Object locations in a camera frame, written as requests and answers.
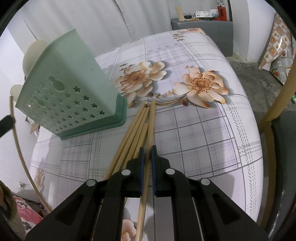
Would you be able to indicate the floral plaid tablecloth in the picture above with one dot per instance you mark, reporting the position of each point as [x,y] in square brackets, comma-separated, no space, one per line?
[220,143]

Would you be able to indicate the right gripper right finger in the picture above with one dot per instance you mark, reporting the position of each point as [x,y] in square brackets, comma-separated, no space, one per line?
[201,210]

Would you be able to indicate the wall power outlet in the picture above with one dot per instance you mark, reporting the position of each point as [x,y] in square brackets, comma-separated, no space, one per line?
[21,185]

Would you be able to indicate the cardboard tube roll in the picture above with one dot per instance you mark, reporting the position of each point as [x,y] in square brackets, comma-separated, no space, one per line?
[180,14]

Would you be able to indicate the wooden chair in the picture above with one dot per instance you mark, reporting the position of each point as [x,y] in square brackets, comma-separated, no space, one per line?
[278,126]

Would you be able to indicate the white curtain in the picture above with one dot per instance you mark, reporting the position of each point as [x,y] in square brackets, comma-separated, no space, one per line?
[102,25]

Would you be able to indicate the mint green utensil holder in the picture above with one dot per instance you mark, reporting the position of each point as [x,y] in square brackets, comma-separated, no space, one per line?
[67,92]

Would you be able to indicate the open cardboard box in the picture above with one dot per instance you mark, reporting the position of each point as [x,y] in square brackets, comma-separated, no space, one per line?
[35,127]

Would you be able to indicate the patterned folded board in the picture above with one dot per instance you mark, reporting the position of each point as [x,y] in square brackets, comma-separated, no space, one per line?
[280,52]

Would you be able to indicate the pink floral bag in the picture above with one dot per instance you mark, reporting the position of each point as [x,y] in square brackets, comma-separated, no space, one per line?
[29,217]

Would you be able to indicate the cream plastic rice paddle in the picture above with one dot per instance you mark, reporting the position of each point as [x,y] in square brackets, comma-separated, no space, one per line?
[15,92]

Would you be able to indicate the green white fuzzy sleeve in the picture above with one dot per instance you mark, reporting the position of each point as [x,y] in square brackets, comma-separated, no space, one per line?
[10,212]

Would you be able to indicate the red thermos bottle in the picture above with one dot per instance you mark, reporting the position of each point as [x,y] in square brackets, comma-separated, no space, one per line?
[222,11]

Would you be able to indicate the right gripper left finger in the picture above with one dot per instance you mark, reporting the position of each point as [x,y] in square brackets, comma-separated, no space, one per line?
[95,210]

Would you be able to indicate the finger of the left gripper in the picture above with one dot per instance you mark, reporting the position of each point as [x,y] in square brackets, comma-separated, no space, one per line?
[6,124]

